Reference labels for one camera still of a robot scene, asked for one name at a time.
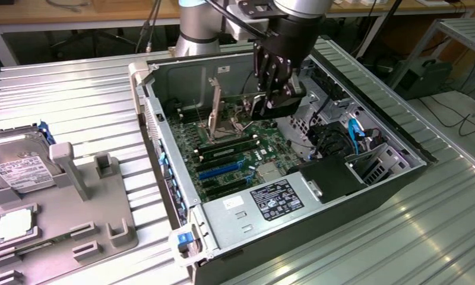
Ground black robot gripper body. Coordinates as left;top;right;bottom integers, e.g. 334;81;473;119
252;15;326;72

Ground CPU socket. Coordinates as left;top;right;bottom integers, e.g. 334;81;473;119
215;118;243;141

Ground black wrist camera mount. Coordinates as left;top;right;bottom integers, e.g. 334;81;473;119
236;0;280;19

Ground black equipment box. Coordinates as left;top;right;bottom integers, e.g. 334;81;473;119
395;58;455;100

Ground silver metal drive cage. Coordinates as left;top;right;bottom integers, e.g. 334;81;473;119
276;68;342;143

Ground black RAM stick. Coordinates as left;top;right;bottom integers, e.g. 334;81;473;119
196;138;258;158

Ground black cable inside case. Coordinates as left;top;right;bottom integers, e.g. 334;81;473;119
240;72;258;97

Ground open black PC case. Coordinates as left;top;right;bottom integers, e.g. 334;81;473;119
128;35;439;285

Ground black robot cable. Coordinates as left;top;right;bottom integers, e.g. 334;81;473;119
207;0;272;40

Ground green RAM stick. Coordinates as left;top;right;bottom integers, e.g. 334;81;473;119
13;236;63;256

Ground grey plastic parts rack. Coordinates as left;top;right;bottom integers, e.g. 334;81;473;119
0;141;139;285

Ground hanging cables with silver plug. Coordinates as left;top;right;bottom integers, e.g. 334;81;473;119
140;0;161;54

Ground metal slat side table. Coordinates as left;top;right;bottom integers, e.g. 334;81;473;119
410;17;475;90

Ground silver chipset heatsink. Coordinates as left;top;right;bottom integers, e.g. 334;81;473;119
256;164;284;182

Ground blue SATA wire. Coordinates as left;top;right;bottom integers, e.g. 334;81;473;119
346;117;367;155

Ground grey power supply unit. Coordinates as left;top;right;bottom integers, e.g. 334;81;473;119
200;172;326;250

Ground green motherboard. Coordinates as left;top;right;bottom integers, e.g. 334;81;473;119
169;97;302;202

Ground black plastic air shroud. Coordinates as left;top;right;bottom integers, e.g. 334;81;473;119
287;156;368;204

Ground graphics card with metal bracket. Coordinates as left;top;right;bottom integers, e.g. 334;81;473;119
207;77;304;143

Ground blue disk bracket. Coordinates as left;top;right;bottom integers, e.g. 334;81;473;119
0;120;56;149

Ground blue expansion slot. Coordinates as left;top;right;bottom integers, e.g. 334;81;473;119
199;164;240;181

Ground silver CPU chip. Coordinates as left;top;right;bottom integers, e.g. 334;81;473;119
0;209;36;241

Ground black cable on white surface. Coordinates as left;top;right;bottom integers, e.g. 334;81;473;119
419;94;475;137

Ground silver hard disk drive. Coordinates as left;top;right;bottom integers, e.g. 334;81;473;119
0;126;59;194

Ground wooden desk with white legs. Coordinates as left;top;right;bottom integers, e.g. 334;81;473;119
0;0;475;68

